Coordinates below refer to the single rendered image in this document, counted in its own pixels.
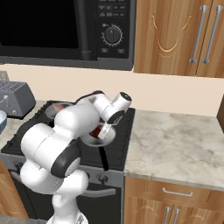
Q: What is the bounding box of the dark red steak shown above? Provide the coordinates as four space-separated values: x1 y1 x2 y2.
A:
88 127 102 140

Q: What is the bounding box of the dark wooden cabinet side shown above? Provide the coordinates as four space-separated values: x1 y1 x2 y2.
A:
216 94 224 134

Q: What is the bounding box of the grey toaster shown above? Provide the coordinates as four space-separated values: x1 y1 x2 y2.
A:
0 80 38 120

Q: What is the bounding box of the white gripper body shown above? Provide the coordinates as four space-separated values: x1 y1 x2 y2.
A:
98 123 113 141

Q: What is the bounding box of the pale blue bowl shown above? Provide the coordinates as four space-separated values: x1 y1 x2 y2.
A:
0 110 8 136

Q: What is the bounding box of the silver drawer handle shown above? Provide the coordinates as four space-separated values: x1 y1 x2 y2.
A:
162 186 194 198

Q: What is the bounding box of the wooden wall cupboard door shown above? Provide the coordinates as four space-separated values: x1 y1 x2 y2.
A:
133 0 214 77
195 0 224 79

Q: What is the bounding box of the black oven knob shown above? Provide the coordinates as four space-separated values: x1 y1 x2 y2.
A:
14 161 25 173
96 172 109 186

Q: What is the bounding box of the silver base cupboard handle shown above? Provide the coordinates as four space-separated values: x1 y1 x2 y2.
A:
172 207 181 224
163 206 172 224

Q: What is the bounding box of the grey oven front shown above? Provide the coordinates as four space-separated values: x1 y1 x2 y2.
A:
0 153 126 224

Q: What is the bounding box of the wooden base cupboard door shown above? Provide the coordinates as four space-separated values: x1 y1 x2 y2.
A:
0 158 31 221
123 196 173 224
171 203 224 224

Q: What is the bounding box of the silver cupboard bar handle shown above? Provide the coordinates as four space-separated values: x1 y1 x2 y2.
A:
188 4 209 64
201 4 224 65

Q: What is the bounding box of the grey pan with black handle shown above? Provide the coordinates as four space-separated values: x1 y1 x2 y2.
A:
80 122 116 172

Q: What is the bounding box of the black hob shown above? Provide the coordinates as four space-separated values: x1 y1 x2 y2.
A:
0 100 137 172

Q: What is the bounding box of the wooden drawer front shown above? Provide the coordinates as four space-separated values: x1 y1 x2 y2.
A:
124 175 224 208

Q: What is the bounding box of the black microwave oven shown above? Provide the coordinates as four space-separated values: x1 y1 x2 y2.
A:
0 0 137 72

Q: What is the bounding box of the black microwave door handle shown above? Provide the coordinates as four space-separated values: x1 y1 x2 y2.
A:
73 0 92 61

